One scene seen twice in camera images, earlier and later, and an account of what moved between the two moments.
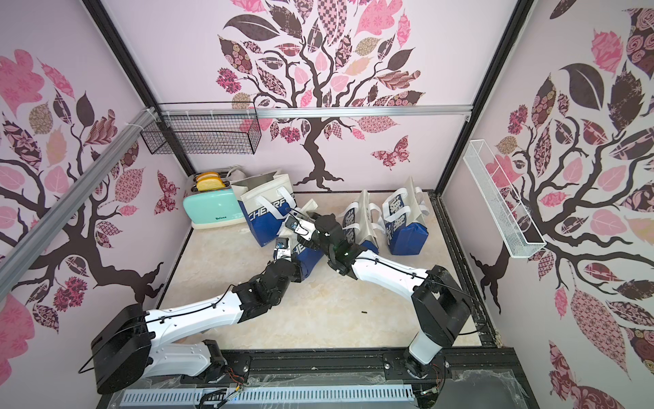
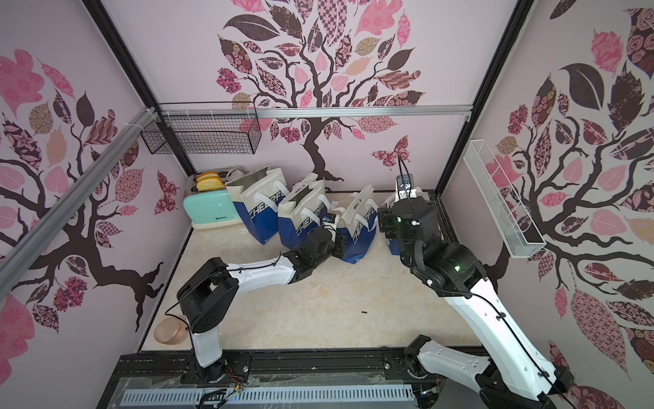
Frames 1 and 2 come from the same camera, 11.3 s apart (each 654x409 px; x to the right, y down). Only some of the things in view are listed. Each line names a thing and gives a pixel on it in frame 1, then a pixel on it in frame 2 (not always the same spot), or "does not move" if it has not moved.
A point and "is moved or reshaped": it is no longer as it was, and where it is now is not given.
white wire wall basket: x=514 y=222 does not move
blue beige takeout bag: x=308 y=260 is moved or reshaped
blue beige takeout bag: x=360 y=220 is moved or reshaped
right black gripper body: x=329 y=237 -> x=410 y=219
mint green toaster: x=214 y=210 does not move
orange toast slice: x=208 y=174 does not move
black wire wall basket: x=206 y=128 does not move
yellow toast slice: x=209 y=183 does not move
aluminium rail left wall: x=20 y=253 does not move
